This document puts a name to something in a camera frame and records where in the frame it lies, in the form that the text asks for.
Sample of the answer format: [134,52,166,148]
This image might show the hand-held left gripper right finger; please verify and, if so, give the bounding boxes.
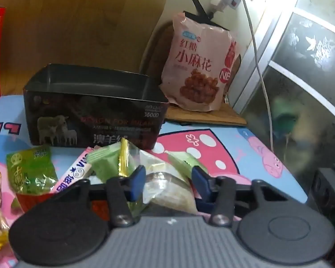
[192,166,292,227]

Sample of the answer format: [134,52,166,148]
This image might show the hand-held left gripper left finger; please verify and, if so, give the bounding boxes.
[49,165,146,227]

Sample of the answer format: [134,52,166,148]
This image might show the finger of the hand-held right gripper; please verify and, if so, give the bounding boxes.
[195,197,216,213]

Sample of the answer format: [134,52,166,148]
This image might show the light green snack packet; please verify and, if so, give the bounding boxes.
[166,150,210,180]

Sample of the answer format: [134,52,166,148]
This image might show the clear white snack packet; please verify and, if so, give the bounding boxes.
[139,149,197,215]

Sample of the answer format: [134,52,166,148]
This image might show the light green packet gold seal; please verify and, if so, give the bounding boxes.
[85,138,141,183]

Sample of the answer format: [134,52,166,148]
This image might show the black box with sheep print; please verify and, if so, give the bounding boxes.
[23,64,169,150]

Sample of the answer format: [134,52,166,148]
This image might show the cartoon printed blue mat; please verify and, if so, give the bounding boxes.
[0,95,308,268]

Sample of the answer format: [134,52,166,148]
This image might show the wooden chair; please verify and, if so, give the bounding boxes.
[140,19,247,127]

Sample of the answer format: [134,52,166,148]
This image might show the pink white candy strip packet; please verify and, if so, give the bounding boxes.
[50,147,97,194]

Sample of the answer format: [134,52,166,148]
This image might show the green blurry object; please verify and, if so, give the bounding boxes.
[273,96,298,130]

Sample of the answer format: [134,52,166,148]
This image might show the dark green snack packet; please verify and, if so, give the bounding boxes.
[6,144,59,196]

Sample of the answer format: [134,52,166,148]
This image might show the large pink snack bag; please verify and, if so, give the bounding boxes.
[160,12,242,112]

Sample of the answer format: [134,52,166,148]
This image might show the frosted glass door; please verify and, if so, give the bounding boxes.
[233,0,335,179]

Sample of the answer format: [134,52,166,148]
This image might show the white power strip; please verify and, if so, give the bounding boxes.
[211,0,242,13]

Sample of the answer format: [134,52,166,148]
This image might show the white cable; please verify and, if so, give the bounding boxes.
[241,0,274,152]

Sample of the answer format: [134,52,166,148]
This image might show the black strap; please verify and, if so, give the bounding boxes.
[183,0,231,31]

